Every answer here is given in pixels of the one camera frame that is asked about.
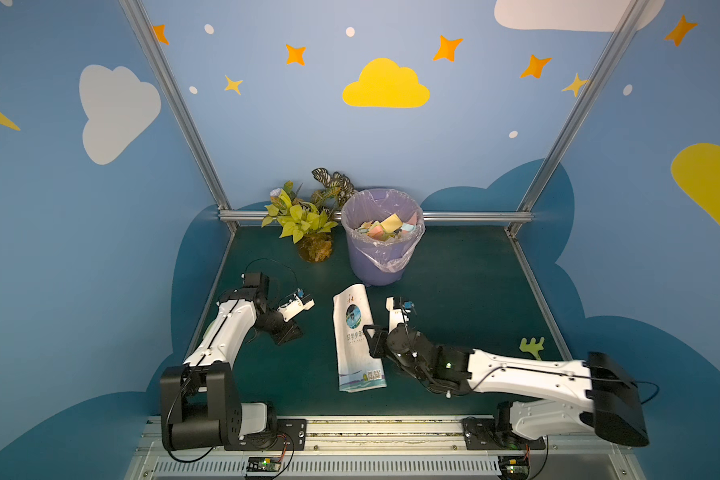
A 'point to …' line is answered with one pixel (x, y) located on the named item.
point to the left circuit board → (263, 464)
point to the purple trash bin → (382, 227)
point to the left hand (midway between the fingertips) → (294, 328)
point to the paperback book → (358, 369)
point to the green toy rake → (533, 347)
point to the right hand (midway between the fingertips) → (367, 327)
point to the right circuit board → (514, 466)
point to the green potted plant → (309, 223)
